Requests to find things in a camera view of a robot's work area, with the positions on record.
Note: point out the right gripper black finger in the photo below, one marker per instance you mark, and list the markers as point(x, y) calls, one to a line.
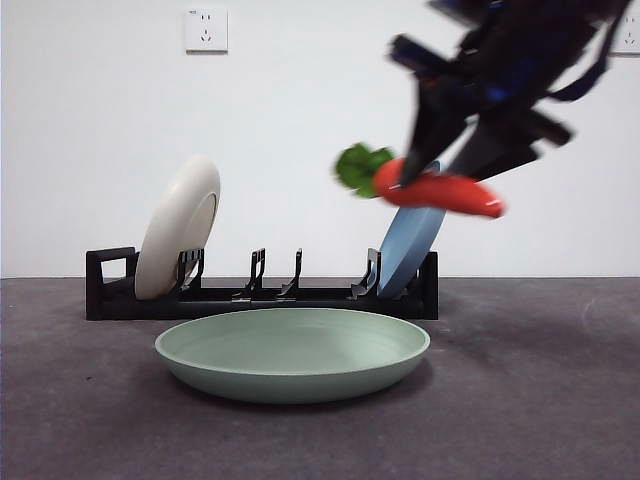
point(492, 152)
point(432, 130)

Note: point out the blue plate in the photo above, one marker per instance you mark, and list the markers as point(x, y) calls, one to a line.
point(405, 250)

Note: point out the light green plate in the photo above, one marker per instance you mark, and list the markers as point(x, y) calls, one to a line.
point(290, 380)

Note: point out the orange carrot with green leaves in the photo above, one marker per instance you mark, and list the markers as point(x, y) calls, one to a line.
point(440, 196)

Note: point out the cream white plate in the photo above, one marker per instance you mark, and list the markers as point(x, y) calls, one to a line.
point(175, 225)

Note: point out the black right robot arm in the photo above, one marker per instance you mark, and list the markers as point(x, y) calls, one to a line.
point(525, 50)

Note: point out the black plate rack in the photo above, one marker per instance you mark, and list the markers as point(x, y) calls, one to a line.
point(120, 310)

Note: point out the white wall socket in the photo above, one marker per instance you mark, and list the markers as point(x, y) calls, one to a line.
point(207, 31)
point(629, 42)

